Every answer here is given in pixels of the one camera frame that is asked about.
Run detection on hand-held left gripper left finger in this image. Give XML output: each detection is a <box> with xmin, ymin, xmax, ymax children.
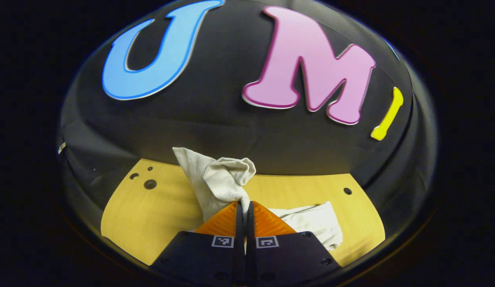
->
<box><xmin>150</xmin><ymin>201</ymin><xmax>245</xmax><ymax>287</ymax></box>

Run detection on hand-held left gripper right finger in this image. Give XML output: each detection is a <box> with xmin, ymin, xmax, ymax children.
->
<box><xmin>246</xmin><ymin>200</ymin><xmax>342</xmax><ymax>287</ymax></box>

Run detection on white jeans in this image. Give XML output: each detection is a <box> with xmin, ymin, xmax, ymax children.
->
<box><xmin>172</xmin><ymin>146</ymin><xmax>344</xmax><ymax>252</ymax></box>

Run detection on black backdrop cloth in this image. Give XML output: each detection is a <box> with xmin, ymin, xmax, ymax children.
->
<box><xmin>57</xmin><ymin>0</ymin><xmax>438</xmax><ymax>242</ymax></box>

